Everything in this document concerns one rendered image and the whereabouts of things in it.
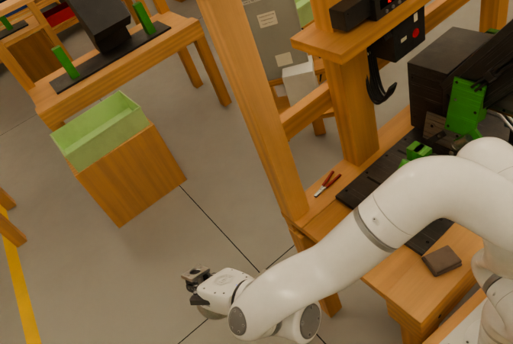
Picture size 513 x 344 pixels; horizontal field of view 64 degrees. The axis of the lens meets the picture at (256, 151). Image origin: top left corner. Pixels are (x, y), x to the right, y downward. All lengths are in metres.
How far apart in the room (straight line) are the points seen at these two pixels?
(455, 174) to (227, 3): 0.77
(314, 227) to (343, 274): 0.99
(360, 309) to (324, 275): 1.77
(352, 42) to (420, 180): 0.82
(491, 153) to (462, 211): 0.14
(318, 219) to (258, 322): 1.03
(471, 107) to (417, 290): 0.66
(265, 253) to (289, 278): 2.07
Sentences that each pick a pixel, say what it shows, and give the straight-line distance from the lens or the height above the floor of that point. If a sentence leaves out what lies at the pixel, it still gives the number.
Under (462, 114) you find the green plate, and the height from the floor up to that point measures 1.15.
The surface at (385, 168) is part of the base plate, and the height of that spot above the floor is 0.90.
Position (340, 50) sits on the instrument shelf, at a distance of 1.36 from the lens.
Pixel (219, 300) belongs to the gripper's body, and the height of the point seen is 1.50.
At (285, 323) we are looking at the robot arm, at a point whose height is 1.53.
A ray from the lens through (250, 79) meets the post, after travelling 1.28.
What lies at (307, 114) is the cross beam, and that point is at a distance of 1.62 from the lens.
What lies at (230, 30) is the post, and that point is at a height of 1.75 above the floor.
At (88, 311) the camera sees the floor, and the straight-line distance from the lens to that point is 3.18.
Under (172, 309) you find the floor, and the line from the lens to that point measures 2.83.
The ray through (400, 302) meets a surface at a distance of 1.47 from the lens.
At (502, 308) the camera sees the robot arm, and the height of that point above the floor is 1.27.
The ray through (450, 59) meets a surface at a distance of 1.79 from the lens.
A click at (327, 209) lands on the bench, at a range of 1.73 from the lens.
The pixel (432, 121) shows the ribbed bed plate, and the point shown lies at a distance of 1.76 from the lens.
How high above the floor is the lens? 2.22
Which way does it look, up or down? 40 degrees down
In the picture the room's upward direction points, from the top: 22 degrees counter-clockwise
